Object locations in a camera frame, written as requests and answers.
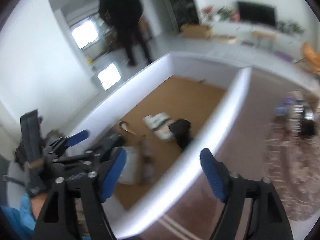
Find black flat television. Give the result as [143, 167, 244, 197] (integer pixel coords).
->
[237, 0, 276, 27]

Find orange lounge chair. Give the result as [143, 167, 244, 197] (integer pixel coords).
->
[302, 42, 320, 75]

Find white tv cabinet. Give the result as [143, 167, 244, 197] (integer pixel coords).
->
[206, 21, 303, 57]

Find black glass cabinet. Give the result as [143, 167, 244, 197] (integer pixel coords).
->
[169, 0, 200, 29]

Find clear plastic cartoon box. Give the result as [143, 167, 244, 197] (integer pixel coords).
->
[118, 147, 139, 185]

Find person in black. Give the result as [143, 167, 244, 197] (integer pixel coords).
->
[99, 0, 153, 66]

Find black knit fabric bundle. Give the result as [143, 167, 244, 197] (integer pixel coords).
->
[168, 119, 192, 151]

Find gold packet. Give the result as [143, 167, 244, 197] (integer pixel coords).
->
[118, 120, 137, 136]

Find wooden stool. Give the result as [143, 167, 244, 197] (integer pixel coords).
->
[252, 30, 277, 51]

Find white storage box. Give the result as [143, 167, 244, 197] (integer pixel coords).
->
[69, 52, 252, 239]

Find cardboard box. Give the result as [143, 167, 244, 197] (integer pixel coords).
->
[180, 24, 212, 39]

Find purple blue tube toy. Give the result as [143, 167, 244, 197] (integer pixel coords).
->
[274, 96, 296, 116]

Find left hand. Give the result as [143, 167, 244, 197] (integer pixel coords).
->
[29, 192, 48, 220]

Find striped black white fabric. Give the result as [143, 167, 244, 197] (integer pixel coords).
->
[289, 100, 317, 138]

